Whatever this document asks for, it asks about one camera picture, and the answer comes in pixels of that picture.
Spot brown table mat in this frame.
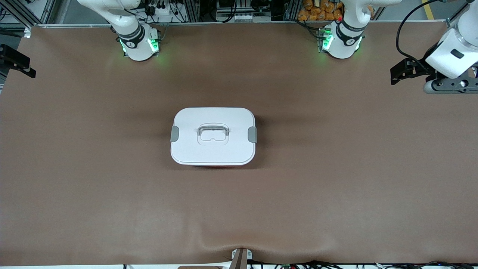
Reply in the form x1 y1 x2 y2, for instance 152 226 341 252
0 22 478 266

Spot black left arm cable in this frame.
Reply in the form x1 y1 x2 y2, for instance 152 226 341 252
396 0 454 71

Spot aluminium table edge rail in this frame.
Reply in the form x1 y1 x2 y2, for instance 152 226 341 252
24 19 460 38

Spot white power strip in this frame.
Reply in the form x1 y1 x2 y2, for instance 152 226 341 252
148 3 176 18

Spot white box lid grey clips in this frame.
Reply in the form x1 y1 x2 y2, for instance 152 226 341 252
170 107 258 166

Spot aluminium frame strut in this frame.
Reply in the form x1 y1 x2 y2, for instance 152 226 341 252
0 0 56 38
446 6 467 30

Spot orange packaged goods pile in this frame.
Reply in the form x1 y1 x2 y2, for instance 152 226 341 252
298 0 346 22

